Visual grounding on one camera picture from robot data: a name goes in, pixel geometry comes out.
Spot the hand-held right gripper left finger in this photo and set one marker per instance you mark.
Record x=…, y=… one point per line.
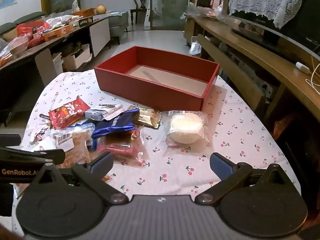
x=102, y=162

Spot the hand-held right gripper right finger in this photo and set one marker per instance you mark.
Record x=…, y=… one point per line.
x=220, y=165

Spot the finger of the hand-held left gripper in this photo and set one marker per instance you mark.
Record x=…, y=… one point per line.
x=50, y=156
x=10, y=140

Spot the white date snack packet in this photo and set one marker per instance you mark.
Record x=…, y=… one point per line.
x=41, y=140

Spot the clear packet of red jelly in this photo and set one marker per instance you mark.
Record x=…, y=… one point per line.
x=120, y=147

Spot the clear packet of brown snack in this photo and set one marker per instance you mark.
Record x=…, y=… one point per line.
x=75, y=140

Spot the blue wafer biscuit packet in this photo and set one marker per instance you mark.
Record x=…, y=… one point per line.
x=115, y=126

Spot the red snack packet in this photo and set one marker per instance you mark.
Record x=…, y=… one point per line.
x=67, y=112

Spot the white wafer packet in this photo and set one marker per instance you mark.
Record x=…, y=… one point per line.
x=100, y=113

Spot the clear round pastry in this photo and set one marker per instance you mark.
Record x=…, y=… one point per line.
x=185, y=130

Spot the gold snack packet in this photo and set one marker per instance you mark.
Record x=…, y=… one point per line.
x=147, y=117

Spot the red cardboard box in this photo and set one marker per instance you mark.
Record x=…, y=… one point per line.
x=150, y=95

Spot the small orange candy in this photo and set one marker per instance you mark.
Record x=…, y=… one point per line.
x=106, y=179

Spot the pile of snack bags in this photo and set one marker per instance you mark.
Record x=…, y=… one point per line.
x=25, y=30

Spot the long orange box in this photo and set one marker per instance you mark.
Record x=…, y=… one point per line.
x=56, y=33

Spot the plastic bag on shelf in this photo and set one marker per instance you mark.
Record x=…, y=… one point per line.
x=195, y=47

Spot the wooden television cabinet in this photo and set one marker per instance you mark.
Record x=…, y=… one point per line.
x=250, y=45

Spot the low coffee table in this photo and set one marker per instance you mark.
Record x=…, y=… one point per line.
x=98, y=37

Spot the white power adapter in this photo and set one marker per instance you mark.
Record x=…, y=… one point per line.
x=302, y=68

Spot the black yellow box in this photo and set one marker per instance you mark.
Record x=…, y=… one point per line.
x=86, y=22

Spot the grey sofa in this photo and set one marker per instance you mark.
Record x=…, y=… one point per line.
x=117, y=22

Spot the black television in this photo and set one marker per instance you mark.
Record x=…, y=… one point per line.
x=295, y=40

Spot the orange cardboard tray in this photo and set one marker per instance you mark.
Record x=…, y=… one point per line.
x=85, y=12

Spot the clear plastic bags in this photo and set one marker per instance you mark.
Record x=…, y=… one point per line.
x=207, y=13

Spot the yellow pomelo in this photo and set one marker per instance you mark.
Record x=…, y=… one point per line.
x=101, y=9

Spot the red gift box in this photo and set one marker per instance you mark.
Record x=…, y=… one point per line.
x=215, y=1

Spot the frosted glass door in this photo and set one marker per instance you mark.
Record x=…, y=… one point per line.
x=170, y=5

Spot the white lace cloth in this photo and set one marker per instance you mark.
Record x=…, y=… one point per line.
x=262, y=0

